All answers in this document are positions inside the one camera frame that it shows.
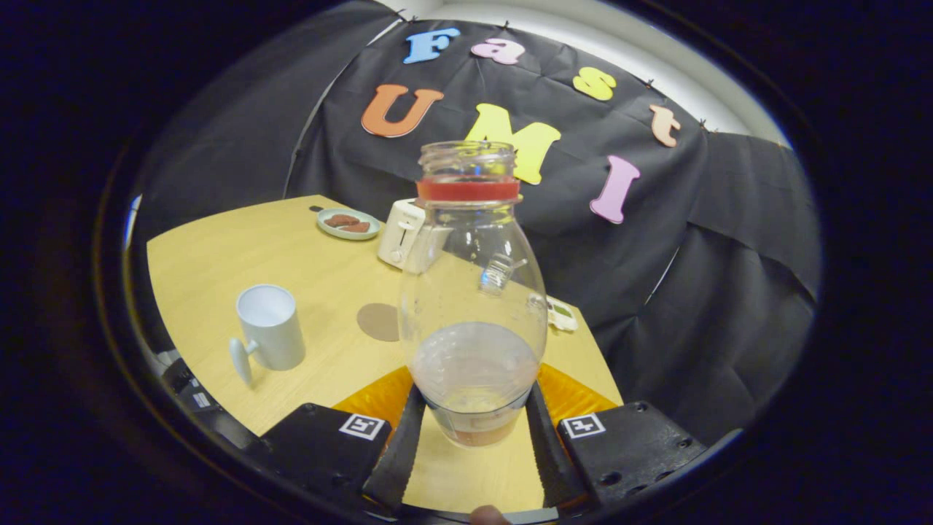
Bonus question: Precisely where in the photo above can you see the small metal wire rack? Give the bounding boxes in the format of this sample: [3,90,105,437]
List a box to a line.
[480,253,528,297]

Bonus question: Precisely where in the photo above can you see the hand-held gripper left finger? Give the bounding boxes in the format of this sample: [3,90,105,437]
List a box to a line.
[248,365,428,515]

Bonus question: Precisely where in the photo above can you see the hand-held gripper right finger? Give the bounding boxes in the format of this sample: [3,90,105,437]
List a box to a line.
[525,362,744,513]

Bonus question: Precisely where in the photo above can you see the white cup with handle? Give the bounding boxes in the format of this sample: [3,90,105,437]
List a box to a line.
[229,284,307,388]

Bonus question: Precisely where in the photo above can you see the white food tray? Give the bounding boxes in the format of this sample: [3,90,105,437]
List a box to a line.
[545,295,580,334]

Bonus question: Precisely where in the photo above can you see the brown round coaster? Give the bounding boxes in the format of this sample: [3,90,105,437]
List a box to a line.
[356,303,402,343]

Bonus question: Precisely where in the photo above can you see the wooden table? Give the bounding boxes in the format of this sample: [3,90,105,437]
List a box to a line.
[146,194,625,515]

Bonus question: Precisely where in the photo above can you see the white toaster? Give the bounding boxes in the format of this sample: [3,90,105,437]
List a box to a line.
[377,198,454,276]

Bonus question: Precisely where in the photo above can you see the clear juice bottle red label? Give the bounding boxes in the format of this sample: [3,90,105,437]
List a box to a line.
[398,141,549,448]

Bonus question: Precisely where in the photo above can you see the pale green plate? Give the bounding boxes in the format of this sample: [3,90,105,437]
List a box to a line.
[316,208,382,241]

